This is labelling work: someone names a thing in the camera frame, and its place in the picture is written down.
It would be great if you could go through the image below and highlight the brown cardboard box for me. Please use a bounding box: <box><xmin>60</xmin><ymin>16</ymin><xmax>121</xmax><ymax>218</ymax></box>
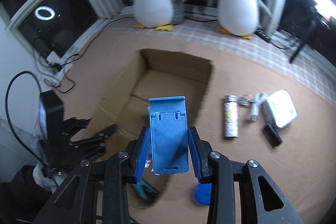
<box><xmin>89</xmin><ymin>48</ymin><xmax>214</xmax><ymax>210</ymax></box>

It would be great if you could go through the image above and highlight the blue phone stand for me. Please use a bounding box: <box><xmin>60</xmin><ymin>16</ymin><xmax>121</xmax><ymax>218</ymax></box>
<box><xmin>149</xmin><ymin>96</ymin><xmax>189</xmax><ymax>175</ymax></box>

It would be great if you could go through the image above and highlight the silver key with ring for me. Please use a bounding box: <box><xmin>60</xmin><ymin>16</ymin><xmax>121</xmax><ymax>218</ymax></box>
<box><xmin>238</xmin><ymin>94</ymin><xmax>255</xmax><ymax>107</ymax></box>

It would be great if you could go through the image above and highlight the grey gloved hand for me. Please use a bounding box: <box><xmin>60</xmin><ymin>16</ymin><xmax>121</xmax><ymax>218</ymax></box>
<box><xmin>33</xmin><ymin>163</ymin><xmax>62</xmax><ymax>193</ymax></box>

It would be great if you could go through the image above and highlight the black cylindrical stick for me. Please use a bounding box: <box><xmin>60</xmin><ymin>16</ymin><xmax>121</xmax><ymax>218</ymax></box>
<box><xmin>264</xmin><ymin>123</ymin><xmax>282</xmax><ymax>147</ymax></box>

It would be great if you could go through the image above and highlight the black cable on floor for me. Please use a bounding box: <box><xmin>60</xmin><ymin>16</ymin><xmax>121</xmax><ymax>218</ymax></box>
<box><xmin>31</xmin><ymin>16</ymin><xmax>137</xmax><ymax>94</ymax></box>

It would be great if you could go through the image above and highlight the blue round tape measure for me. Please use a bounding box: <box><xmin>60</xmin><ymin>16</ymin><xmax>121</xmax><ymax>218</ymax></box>
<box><xmin>194</xmin><ymin>183</ymin><xmax>212</xmax><ymax>206</ymax></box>

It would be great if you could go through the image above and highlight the blue plastic clip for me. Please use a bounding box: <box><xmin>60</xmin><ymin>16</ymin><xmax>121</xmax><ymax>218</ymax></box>
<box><xmin>131</xmin><ymin>179</ymin><xmax>158</xmax><ymax>202</ymax></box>

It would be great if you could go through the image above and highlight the white square box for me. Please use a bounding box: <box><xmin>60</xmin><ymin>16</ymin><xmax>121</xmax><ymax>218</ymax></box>
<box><xmin>261</xmin><ymin>89</ymin><xmax>298</xmax><ymax>129</ymax></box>

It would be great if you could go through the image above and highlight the black tripod stand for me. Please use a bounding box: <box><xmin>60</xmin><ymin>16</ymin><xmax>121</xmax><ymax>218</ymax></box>
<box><xmin>289</xmin><ymin>5</ymin><xmax>330</xmax><ymax>64</ymax></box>

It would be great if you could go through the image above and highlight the white usb cable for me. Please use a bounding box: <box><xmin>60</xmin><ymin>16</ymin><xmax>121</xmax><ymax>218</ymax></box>
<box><xmin>246</xmin><ymin>91</ymin><xmax>267</xmax><ymax>123</ymax></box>

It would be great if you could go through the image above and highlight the patterned white lighter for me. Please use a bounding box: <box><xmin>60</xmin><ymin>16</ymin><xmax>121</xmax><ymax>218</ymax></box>
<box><xmin>224</xmin><ymin>95</ymin><xmax>238</xmax><ymax>138</ymax></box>

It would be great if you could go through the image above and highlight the small plush penguin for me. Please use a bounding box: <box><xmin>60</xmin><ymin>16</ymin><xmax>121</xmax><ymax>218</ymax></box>
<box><xmin>207</xmin><ymin>0</ymin><xmax>272</xmax><ymax>40</ymax></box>

